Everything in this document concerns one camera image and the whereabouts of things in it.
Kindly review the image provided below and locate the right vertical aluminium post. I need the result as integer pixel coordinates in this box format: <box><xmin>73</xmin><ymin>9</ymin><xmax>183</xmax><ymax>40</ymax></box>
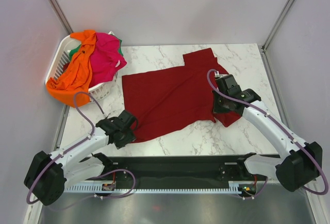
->
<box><xmin>260</xmin><ymin>0</ymin><xmax>310</xmax><ymax>52</ymax></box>

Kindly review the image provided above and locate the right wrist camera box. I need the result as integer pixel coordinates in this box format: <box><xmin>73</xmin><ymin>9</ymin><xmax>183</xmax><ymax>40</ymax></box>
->
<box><xmin>216</xmin><ymin>74</ymin><xmax>242</xmax><ymax>96</ymax></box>

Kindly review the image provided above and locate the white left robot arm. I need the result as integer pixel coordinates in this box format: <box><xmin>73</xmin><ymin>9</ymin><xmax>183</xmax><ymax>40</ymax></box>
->
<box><xmin>24</xmin><ymin>123</ymin><xmax>136</xmax><ymax>206</ymax></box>

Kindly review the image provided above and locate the pink t shirt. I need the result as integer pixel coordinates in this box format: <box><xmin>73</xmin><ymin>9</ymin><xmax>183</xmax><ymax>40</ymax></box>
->
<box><xmin>89</xmin><ymin>32</ymin><xmax>127</xmax><ymax>88</ymax></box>

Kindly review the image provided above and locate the green t shirt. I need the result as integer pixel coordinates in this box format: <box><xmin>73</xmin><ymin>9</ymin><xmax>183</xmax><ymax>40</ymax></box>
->
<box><xmin>69</xmin><ymin>39</ymin><xmax>123</xmax><ymax>61</ymax></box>

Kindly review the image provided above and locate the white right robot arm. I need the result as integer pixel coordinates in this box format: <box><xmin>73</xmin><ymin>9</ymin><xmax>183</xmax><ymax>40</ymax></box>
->
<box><xmin>213</xmin><ymin>89</ymin><xmax>329</xmax><ymax>195</ymax></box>

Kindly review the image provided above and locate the left vertical aluminium post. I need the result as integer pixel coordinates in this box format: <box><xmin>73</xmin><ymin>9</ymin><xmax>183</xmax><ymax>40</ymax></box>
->
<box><xmin>48</xmin><ymin>0</ymin><xmax>73</xmax><ymax>33</ymax></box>

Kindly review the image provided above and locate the orange t shirt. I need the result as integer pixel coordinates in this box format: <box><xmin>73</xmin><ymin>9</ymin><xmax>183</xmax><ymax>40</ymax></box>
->
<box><xmin>46</xmin><ymin>30</ymin><xmax>96</xmax><ymax>107</ymax></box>

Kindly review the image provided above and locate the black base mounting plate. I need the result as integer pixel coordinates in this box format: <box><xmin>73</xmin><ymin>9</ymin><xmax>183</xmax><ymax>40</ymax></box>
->
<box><xmin>100</xmin><ymin>155</ymin><xmax>266</xmax><ymax>188</ymax></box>

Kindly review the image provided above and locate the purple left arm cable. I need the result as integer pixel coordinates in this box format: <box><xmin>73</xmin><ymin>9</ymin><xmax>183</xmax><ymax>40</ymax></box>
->
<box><xmin>26</xmin><ymin>91</ymin><xmax>109</xmax><ymax>205</ymax></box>

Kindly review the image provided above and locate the white slotted cable duct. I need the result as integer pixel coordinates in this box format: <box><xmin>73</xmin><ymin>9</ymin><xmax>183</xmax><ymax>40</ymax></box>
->
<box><xmin>64</xmin><ymin>181</ymin><xmax>255</xmax><ymax>194</ymax></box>

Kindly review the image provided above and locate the white plastic laundry basket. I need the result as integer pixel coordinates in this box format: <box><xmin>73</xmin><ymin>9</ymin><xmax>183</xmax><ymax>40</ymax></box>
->
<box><xmin>45</xmin><ymin>30</ymin><xmax>127</xmax><ymax>107</ymax></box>

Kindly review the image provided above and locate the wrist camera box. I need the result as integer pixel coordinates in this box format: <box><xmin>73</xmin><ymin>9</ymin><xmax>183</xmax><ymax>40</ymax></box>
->
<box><xmin>104</xmin><ymin>110</ymin><xmax>138</xmax><ymax>132</ymax></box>
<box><xmin>216</xmin><ymin>74</ymin><xmax>242</xmax><ymax>96</ymax></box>

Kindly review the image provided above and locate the dark red t shirt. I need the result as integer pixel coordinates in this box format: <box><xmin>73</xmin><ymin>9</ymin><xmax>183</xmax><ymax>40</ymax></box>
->
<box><xmin>122</xmin><ymin>48</ymin><xmax>240</xmax><ymax>143</ymax></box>

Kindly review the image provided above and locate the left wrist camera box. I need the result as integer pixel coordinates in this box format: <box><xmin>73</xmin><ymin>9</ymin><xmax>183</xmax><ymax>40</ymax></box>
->
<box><xmin>104</xmin><ymin>110</ymin><xmax>138</xmax><ymax>132</ymax></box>

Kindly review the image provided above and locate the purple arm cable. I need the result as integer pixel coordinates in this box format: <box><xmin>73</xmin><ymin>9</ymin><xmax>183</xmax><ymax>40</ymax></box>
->
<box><xmin>26</xmin><ymin>91</ymin><xmax>109</xmax><ymax>205</ymax></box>
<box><xmin>207</xmin><ymin>68</ymin><xmax>328</xmax><ymax>196</ymax></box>

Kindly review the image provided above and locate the vertical aluminium post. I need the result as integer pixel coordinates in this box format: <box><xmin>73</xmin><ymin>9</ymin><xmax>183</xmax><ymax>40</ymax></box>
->
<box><xmin>260</xmin><ymin>0</ymin><xmax>310</xmax><ymax>52</ymax></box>
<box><xmin>48</xmin><ymin>0</ymin><xmax>73</xmax><ymax>33</ymax></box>

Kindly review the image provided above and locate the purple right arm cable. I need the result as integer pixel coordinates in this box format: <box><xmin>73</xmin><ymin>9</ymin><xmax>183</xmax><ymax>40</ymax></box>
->
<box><xmin>207</xmin><ymin>68</ymin><xmax>328</xmax><ymax>196</ymax></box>

